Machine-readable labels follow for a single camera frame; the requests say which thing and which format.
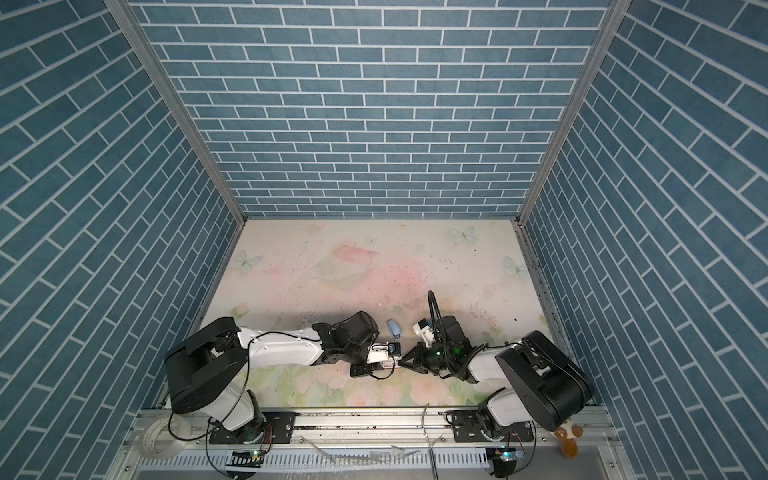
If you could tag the clear tape roll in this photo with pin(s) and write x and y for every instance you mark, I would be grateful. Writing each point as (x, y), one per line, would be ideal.
(165, 437)

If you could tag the aluminium front rail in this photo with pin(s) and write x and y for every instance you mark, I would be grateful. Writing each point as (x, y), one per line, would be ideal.
(399, 426)

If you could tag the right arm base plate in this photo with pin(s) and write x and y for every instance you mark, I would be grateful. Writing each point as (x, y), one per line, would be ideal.
(474, 426)

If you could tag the green circuit board right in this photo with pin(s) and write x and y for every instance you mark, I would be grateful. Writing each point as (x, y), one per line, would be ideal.
(504, 461)

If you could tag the brown white plush toy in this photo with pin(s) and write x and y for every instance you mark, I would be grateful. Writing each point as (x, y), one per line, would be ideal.
(567, 435)

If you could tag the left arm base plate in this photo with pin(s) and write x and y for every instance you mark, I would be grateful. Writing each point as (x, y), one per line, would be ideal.
(271, 428)

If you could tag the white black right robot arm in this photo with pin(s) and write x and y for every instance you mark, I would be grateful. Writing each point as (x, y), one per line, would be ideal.
(544, 386)

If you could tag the red white staple box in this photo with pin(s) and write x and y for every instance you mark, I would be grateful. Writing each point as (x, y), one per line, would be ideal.
(387, 363)

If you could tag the light blue stapler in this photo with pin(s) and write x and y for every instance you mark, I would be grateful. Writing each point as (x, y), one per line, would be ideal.
(394, 329)

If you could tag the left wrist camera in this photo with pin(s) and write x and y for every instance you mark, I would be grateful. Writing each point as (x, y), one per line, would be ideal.
(379, 351)

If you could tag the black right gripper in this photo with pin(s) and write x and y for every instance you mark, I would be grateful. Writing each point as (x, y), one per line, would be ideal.
(419, 354)

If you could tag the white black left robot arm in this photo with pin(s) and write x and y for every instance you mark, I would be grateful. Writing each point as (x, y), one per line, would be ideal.
(202, 369)

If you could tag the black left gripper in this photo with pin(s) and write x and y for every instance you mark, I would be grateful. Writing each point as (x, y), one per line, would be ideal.
(366, 370)

